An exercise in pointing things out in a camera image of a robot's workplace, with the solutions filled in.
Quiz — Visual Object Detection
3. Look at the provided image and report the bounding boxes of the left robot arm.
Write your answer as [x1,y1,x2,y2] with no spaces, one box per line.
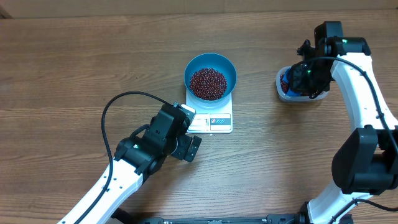
[61,103,201,223]

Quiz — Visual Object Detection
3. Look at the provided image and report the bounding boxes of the clear plastic food container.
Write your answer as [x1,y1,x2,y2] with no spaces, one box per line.
[275,66,328,103]

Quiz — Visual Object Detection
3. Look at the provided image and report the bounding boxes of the blue plastic measuring scoop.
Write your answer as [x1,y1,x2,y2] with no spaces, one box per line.
[280,67,303,96]

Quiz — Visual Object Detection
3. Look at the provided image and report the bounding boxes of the red beans in bowl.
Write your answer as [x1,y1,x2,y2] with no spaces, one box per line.
[189,68,228,101]

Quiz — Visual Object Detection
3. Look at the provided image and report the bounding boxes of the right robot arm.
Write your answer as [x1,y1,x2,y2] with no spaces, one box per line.
[281,21,397,223]

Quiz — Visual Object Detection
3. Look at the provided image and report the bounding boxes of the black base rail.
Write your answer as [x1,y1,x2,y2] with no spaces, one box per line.
[111,208,305,224]

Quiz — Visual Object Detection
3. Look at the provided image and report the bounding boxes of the blue metal bowl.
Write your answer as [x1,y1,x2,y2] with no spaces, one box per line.
[184,53,238,100]

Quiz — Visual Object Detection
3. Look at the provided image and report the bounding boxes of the white digital kitchen scale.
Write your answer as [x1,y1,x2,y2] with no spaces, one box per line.
[186,90,233,134]

